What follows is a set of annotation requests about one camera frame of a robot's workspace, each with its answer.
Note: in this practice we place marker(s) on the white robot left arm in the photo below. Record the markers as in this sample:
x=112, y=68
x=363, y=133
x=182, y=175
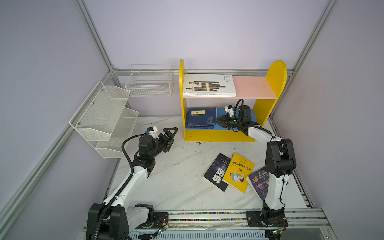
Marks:
x=111, y=220

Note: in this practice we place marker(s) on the white mesh two-tier rack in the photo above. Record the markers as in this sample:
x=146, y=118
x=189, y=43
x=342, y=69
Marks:
x=105, y=121

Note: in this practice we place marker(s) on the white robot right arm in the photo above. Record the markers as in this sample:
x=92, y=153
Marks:
x=280, y=160

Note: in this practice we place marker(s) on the yellow book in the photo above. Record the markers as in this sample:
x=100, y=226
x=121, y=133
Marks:
x=238, y=170

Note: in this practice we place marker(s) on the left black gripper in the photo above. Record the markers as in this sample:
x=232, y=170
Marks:
x=163, y=140

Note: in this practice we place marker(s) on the dark purple illustrated book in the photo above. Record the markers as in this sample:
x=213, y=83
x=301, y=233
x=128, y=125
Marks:
x=259, y=181

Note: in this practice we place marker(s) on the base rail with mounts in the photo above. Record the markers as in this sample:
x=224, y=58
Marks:
x=302, y=224

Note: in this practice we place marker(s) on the white book La Dame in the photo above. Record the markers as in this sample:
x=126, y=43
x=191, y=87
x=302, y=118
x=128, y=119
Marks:
x=208, y=86

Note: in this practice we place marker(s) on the white wire basket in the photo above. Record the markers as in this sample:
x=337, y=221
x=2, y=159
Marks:
x=150, y=81

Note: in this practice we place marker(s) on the black book white lettering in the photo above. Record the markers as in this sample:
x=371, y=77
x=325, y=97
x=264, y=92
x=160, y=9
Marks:
x=217, y=170

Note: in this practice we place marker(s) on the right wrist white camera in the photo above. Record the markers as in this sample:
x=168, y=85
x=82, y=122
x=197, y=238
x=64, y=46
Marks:
x=230, y=111

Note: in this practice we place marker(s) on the navy book Sunzi yellow label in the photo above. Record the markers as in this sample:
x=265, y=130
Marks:
x=201, y=115

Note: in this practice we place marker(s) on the yellow shelf unit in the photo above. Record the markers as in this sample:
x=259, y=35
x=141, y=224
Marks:
x=263, y=92

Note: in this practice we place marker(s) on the navy book Lunyu yellow label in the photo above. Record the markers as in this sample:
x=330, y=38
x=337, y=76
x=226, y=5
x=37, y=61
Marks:
x=209, y=126

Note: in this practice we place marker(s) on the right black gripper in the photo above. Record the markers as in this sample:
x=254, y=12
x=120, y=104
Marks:
x=228, y=121

